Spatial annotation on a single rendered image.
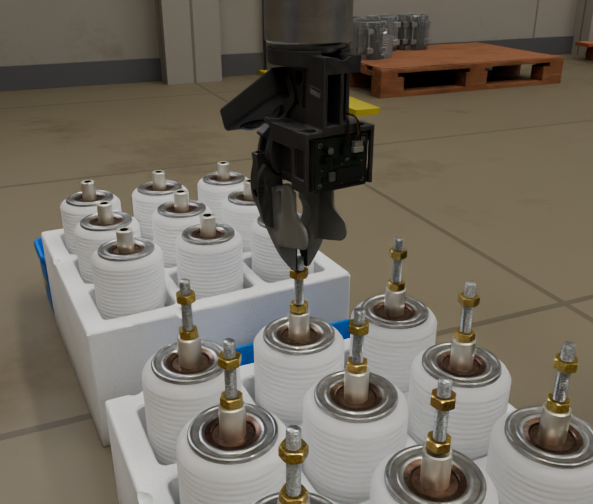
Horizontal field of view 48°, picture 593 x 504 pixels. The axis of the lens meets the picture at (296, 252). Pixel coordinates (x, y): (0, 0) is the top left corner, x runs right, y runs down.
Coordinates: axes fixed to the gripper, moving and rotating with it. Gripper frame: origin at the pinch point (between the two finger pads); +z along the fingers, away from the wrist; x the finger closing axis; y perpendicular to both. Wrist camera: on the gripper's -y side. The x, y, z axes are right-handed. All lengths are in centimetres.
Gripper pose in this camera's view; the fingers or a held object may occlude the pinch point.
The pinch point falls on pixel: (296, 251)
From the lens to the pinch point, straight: 66.8
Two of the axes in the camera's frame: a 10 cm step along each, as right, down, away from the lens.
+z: 0.0, 9.2, 4.0
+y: 5.3, 3.4, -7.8
